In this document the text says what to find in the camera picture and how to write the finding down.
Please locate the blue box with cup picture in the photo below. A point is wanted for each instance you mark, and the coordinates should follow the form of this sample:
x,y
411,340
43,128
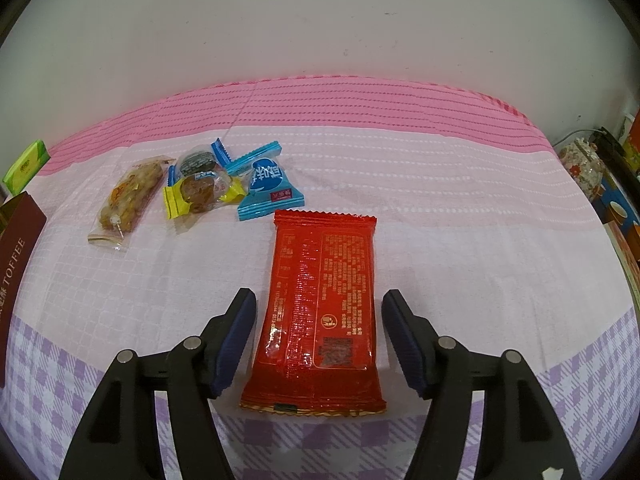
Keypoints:
x,y
617,210

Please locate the red snack packet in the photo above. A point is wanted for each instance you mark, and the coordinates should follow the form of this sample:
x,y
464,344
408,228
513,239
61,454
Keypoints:
x,y
320,310

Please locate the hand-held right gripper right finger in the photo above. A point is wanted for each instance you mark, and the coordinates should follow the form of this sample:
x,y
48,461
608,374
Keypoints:
x,y
407,345

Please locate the orange box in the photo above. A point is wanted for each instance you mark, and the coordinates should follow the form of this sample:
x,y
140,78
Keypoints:
x,y
632,140

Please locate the maroon and gold tin box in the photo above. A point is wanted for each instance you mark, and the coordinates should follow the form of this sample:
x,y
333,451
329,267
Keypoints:
x,y
17,270

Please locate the blue candy packet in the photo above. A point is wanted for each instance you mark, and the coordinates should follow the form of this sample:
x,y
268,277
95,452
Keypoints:
x,y
267,180

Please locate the yellow-wrapped brown candy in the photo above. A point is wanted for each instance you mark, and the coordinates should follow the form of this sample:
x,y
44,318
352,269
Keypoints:
x,y
200,192

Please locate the floral ceramic jar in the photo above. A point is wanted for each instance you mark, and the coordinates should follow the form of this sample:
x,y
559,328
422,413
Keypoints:
x,y
580,170

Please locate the clear nut pastry packet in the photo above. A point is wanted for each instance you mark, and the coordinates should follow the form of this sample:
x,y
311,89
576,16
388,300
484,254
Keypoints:
x,y
130,200

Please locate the green tissue pack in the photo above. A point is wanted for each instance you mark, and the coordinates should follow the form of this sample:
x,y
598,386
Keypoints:
x,y
27,165

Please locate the pink and purple checked cloth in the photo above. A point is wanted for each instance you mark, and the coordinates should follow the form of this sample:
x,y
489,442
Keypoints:
x,y
425,185

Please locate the dark candy in blue wrapper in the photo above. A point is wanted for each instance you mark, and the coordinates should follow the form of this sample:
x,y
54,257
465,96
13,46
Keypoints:
x,y
197,160

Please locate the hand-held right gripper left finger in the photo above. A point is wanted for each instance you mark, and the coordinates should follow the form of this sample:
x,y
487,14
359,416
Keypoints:
x,y
235,340

